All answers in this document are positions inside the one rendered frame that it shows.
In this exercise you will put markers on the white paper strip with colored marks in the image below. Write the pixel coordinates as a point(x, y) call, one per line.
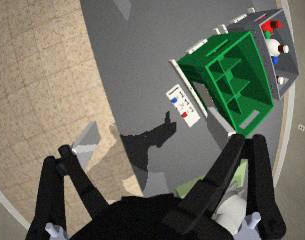
point(183, 105)

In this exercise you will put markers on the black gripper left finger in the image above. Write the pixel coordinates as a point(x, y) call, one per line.
point(49, 222)

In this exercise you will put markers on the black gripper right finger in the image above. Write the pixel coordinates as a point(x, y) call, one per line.
point(263, 220)

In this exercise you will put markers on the green crate with dividers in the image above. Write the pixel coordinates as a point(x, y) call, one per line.
point(246, 68)

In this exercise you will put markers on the white bottle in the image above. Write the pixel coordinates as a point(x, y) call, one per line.
point(275, 48)
point(279, 80)

